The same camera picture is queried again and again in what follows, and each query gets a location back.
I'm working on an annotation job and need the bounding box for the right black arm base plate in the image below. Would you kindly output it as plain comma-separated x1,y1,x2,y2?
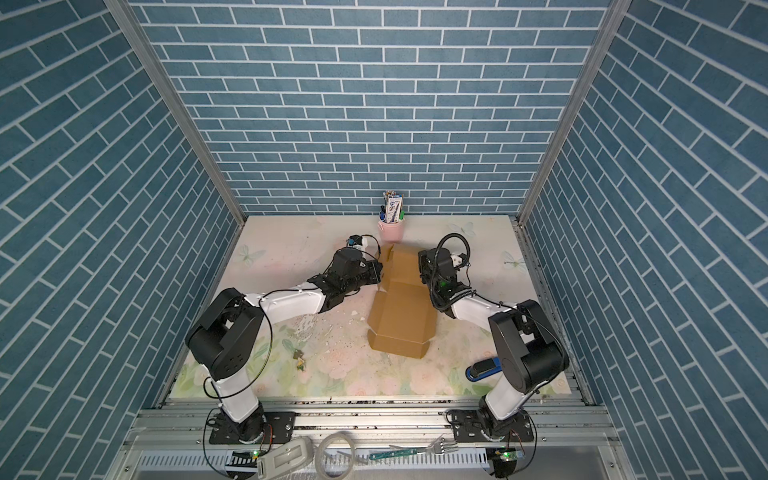
444,409,535,443

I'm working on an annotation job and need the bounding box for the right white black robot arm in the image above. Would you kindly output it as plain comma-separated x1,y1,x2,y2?
417,233,570,439

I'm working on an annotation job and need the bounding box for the coiled grey cable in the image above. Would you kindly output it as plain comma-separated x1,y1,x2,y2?
314,430,359,480

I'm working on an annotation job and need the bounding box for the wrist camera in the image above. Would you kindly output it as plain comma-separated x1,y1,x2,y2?
451,253,470,270
346,235,370,251

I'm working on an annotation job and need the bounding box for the white plastic device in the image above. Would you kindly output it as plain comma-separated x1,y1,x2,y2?
257,437,314,480

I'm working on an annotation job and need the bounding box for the pink pen holder cup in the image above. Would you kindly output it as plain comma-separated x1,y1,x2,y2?
378,220,405,244

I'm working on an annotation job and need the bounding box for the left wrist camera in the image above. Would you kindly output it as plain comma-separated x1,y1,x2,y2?
346,235,370,251

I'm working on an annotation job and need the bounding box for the silver fork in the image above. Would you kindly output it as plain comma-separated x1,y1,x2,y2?
389,436,459,455

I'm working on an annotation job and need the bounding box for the floral table mat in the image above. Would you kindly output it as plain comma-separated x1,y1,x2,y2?
167,214,571,400

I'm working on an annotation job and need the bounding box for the aluminium frame rail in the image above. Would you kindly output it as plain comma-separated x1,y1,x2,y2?
108,396,633,479

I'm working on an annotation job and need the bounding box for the green handled tool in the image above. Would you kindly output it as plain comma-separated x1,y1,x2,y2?
368,448,420,461

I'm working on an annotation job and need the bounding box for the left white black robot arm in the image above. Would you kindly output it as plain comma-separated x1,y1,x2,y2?
185,247,383,443

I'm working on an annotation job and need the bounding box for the brown cardboard paper box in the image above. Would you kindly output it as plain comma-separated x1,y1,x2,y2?
367,244,437,359

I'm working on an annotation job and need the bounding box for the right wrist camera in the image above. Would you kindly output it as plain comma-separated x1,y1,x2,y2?
451,253,470,270

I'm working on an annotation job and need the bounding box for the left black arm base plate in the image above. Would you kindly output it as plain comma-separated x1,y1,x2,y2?
206,410,296,445

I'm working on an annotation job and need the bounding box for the blue black stapler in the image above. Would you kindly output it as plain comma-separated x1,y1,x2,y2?
465,357,501,383

